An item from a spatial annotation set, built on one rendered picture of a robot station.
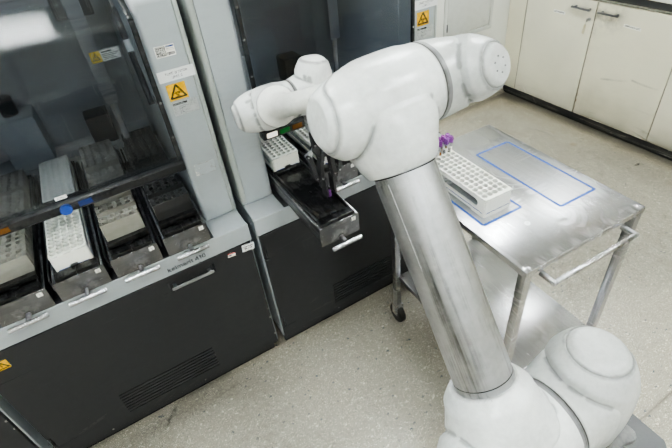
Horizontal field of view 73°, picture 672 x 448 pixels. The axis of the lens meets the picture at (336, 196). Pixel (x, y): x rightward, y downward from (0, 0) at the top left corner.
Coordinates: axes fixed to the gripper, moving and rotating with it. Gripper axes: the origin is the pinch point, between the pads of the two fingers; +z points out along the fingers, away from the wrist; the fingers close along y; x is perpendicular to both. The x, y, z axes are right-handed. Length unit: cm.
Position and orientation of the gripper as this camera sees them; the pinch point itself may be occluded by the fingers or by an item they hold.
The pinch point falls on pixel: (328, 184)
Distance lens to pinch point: 144.3
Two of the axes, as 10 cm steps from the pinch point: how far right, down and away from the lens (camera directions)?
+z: 1.0, 7.9, 6.0
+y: -8.5, 3.8, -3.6
